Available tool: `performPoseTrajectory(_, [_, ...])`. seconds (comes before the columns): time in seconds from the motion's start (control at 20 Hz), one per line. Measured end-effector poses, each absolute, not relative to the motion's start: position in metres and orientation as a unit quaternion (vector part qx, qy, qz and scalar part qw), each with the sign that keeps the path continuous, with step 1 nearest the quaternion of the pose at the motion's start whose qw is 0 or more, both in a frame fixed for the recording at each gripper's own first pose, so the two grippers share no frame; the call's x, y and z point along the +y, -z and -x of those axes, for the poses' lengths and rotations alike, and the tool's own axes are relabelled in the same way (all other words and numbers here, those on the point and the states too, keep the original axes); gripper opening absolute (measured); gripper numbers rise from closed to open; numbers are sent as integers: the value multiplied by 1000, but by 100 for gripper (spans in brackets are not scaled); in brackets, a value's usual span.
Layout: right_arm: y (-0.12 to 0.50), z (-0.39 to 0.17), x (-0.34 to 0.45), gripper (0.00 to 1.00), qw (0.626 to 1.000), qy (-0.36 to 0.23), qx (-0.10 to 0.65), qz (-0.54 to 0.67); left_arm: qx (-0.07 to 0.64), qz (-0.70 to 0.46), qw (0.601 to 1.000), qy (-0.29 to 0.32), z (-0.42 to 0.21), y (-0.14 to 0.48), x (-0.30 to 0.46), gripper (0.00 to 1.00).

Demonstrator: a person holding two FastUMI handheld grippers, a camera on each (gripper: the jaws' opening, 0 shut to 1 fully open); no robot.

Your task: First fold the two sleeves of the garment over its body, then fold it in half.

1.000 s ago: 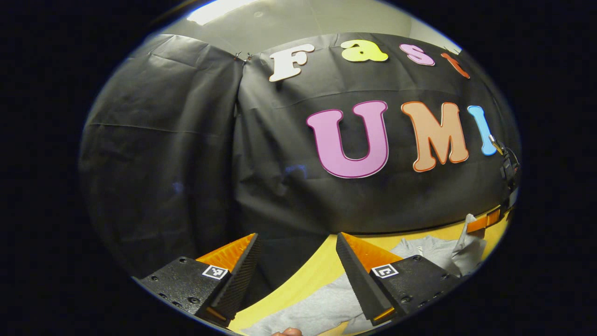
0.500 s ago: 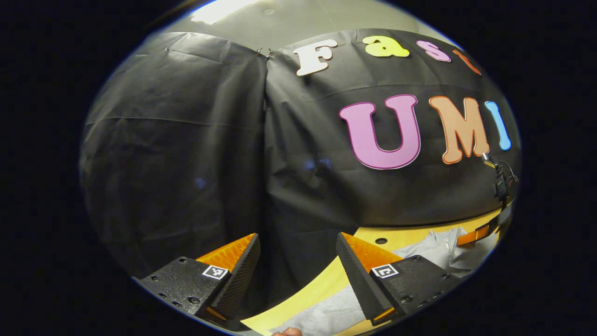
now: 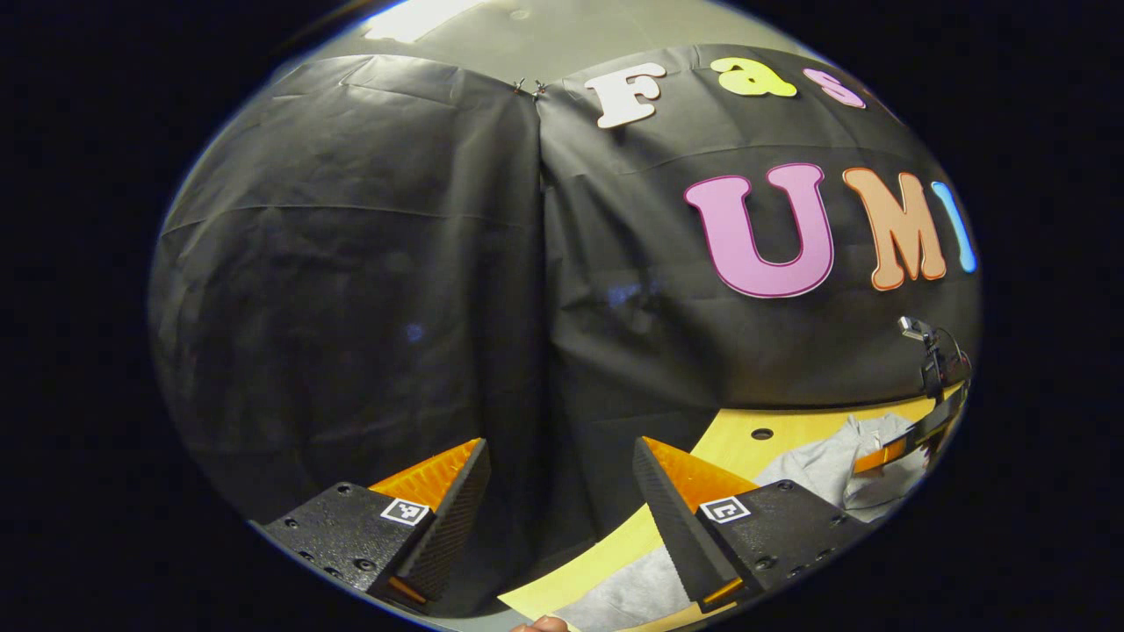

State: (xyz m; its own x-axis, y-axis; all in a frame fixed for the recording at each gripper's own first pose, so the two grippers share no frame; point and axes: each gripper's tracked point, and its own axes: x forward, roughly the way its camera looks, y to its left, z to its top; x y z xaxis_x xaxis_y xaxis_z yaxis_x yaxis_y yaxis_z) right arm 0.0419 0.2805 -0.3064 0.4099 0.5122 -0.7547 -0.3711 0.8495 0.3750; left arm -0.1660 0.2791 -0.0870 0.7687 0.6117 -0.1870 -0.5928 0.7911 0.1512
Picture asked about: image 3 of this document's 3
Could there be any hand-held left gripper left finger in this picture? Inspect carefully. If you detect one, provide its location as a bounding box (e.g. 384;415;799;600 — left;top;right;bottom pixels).
250;437;493;615

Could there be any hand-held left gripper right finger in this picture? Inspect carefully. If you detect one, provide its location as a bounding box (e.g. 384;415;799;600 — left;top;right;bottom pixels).
632;436;879;615

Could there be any grey zip-neck sweatshirt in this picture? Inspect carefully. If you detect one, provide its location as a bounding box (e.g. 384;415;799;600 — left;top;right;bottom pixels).
553;413;933;632

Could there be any black backdrop cloth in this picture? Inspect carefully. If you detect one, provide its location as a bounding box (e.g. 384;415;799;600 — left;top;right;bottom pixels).
148;44;983;615

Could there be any ceiling light panel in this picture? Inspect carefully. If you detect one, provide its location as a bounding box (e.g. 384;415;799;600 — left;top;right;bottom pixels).
363;0;493;42

